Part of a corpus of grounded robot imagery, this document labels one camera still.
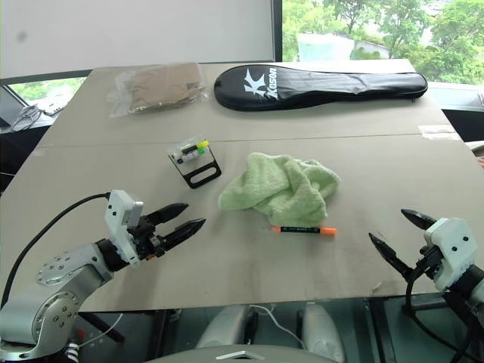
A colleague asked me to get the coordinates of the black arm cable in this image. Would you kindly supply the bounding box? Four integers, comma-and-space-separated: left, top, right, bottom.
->
405, 245, 484, 363
0, 192, 113, 309

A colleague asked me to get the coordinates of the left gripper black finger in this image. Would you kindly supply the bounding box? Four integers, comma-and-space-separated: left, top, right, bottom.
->
145, 203, 190, 226
163, 218, 206, 253

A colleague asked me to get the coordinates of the black window frame post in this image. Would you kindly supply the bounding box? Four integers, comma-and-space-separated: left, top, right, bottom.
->
271, 0, 284, 63

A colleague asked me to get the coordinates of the black Kason racket bag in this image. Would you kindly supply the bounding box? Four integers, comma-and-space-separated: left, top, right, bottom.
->
213, 64, 430, 112

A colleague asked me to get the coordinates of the clear tape strip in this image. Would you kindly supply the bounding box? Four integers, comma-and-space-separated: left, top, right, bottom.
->
417, 124, 461, 141

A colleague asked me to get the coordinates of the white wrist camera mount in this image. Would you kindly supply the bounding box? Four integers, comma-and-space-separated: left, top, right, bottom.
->
104, 190, 145, 265
423, 217, 479, 293

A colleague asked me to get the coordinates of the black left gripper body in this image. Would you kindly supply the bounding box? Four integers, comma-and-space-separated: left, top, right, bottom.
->
126, 215, 168, 262

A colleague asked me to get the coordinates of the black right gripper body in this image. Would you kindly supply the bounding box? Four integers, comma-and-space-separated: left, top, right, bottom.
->
413, 244, 445, 280

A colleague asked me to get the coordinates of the clear plastic bag with cardboard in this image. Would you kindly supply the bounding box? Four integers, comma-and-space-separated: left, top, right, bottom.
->
107, 62, 211, 119

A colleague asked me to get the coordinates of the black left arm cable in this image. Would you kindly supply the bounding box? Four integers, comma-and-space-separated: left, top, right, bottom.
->
0, 192, 113, 309

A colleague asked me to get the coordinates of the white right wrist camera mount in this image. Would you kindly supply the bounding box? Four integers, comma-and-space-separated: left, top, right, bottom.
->
423, 217, 479, 293

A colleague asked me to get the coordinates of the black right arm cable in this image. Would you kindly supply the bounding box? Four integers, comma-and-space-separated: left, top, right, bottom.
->
405, 245, 484, 363

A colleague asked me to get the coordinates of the grey robot torso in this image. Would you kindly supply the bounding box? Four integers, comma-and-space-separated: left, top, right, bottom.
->
149, 343, 341, 363

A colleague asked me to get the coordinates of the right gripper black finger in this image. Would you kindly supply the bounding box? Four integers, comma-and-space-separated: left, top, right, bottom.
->
400, 208, 440, 231
368, 232, 415, 281

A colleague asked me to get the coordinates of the silver rounded robot leg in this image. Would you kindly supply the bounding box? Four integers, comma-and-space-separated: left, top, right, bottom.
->
301, 302, 346, 363
195, 304, 259, 349

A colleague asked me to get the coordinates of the thin white cable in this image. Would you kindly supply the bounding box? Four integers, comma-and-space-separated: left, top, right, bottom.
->
252, 303, 308, 351

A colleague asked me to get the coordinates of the white cable bundle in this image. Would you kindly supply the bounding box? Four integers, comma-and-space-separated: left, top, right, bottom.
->
10, 104, 42, 132

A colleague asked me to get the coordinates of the black marker with orange caps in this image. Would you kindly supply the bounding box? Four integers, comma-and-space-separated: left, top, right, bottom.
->
270, 225, 337, 237

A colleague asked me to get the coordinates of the light green towel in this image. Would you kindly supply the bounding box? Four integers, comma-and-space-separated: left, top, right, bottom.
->
218, 151, 342, 228

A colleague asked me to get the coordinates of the highlighter pack with black card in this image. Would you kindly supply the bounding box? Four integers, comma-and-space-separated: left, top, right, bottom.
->
166, 134, 223, 190

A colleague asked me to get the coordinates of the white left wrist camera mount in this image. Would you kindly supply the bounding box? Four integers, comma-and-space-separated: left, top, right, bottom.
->
104, 190, 145, 265

